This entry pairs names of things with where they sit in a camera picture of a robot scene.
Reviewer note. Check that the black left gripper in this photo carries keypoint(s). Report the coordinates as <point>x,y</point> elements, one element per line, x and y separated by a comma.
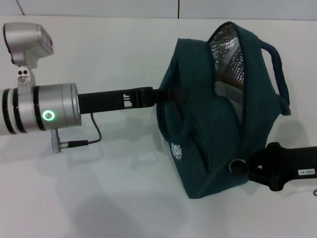
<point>106,100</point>

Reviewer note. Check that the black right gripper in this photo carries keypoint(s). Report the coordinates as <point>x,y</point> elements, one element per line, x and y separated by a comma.
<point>292,163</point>

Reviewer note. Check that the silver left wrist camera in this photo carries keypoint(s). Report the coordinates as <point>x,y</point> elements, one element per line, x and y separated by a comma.
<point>27,39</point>

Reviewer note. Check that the dark blue insulated bag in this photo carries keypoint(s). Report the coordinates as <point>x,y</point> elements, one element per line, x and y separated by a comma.
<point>210,138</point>

